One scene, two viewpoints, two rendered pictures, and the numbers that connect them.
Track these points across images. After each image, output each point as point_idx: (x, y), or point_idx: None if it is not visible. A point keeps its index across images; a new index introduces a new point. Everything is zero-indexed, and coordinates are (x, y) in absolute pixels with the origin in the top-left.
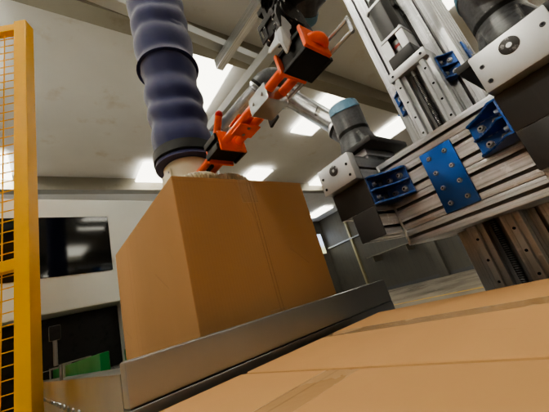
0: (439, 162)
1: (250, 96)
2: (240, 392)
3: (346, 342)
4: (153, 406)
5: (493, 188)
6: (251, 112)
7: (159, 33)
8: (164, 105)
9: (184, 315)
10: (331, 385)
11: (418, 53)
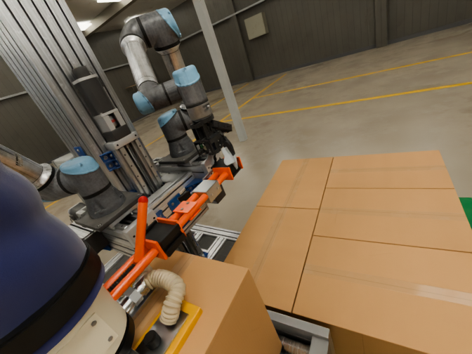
0: (177, 204)
1: None
2: (315, 293)
3: (272, 279)
4: None
5: None
6: (210, 200)
7: None
8: (19, 195)
9: (268, 348)
10: (315, 265)
11: (135, 135)
